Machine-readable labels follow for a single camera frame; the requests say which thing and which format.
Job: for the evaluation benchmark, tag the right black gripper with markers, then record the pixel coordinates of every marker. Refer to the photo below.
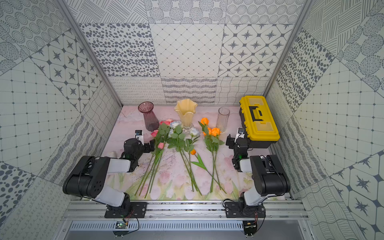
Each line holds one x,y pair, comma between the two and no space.
235,162

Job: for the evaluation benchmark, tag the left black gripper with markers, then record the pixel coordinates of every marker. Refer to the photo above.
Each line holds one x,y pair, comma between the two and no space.
147,146

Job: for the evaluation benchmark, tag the orange rose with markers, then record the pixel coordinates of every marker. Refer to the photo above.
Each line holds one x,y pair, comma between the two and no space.
210,141
213,141
207,129

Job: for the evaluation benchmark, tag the pink rose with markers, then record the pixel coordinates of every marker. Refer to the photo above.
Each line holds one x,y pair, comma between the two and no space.
160,136
143,186

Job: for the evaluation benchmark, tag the blue white rose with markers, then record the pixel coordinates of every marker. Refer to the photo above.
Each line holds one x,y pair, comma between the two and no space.
187,149
181,142

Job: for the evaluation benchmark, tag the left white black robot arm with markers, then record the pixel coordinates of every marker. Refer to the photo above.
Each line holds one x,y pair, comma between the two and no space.
88,179

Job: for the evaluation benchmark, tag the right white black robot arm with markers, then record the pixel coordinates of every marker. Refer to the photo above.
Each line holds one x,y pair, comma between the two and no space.
269,178

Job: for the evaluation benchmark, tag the yellow black toolbox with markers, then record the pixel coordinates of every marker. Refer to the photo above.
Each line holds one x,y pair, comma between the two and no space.
258,122

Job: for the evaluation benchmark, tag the pink tulip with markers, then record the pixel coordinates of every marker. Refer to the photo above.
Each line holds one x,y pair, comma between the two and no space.
158,156

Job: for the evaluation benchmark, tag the purple glass vase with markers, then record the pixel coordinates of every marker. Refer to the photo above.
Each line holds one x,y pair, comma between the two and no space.
151,121

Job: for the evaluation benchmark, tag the clear glass vase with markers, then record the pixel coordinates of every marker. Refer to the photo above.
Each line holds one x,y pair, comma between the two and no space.
223,117

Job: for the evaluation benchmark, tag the orange tulip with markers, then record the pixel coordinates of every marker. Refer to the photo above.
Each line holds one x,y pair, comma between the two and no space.
201,164

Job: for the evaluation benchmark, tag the cream ruffled glass vase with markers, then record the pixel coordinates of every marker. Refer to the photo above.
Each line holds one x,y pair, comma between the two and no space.
186,109

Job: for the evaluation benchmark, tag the left circuit board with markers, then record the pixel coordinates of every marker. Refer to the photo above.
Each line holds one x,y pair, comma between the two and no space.
120,229

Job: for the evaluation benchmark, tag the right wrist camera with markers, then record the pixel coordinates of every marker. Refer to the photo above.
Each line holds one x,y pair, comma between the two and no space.
240,134

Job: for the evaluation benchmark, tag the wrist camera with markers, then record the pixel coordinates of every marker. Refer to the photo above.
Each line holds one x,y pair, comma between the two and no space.
139,135
240,134

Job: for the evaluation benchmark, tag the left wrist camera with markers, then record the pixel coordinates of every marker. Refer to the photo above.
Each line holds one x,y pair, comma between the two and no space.
139,135

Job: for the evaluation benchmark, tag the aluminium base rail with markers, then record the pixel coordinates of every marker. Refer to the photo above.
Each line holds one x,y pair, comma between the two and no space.
188,210

